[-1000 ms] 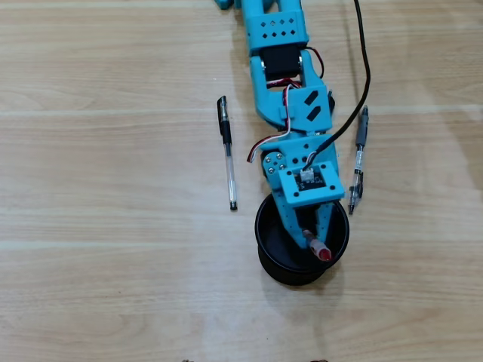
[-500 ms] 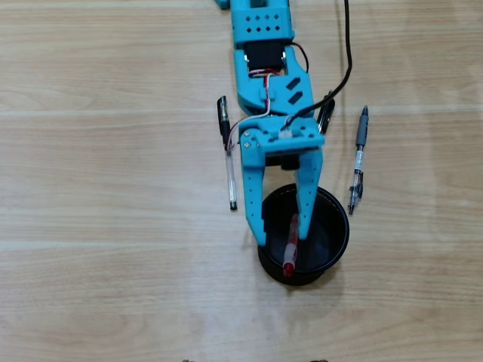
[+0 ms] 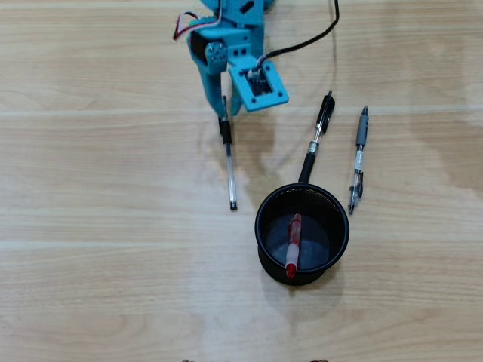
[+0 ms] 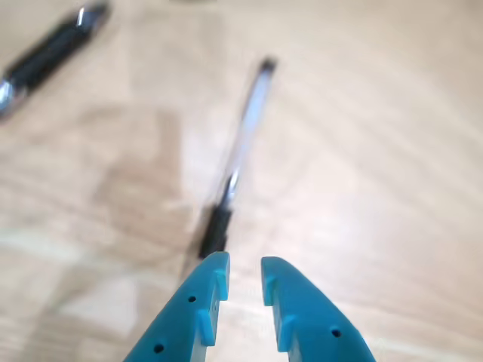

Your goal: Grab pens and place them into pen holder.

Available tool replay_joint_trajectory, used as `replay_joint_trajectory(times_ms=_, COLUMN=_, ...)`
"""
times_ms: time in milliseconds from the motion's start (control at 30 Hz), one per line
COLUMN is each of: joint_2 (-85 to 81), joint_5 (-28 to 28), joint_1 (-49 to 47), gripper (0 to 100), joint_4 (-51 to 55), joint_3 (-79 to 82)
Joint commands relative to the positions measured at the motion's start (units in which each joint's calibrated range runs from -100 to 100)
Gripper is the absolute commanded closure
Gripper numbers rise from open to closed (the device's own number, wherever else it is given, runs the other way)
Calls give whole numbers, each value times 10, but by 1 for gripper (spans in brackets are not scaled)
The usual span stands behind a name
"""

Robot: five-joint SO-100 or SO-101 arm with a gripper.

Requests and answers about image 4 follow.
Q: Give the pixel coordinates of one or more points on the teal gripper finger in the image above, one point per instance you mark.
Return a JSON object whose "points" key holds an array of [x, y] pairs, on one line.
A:
{"points": [[181, 324], [317, 320]]}

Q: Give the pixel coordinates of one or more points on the clear pen black cap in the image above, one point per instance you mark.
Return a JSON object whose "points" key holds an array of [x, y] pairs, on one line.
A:
{"points": [[253, 113]]}

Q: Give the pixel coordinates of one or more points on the black gel pen clear end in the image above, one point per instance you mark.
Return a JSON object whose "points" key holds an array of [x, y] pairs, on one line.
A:
{"points": [[49, 49]]}

